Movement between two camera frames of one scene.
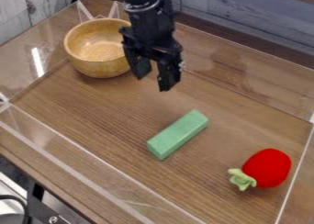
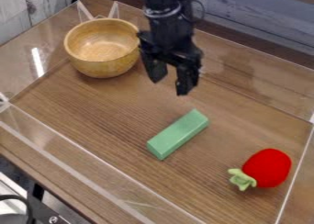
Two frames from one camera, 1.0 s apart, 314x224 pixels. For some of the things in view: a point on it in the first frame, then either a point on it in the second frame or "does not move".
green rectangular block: (164, 143) does not move
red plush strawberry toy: (265, 169) does not move
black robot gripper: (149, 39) → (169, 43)
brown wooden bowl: (95, 48) does not move
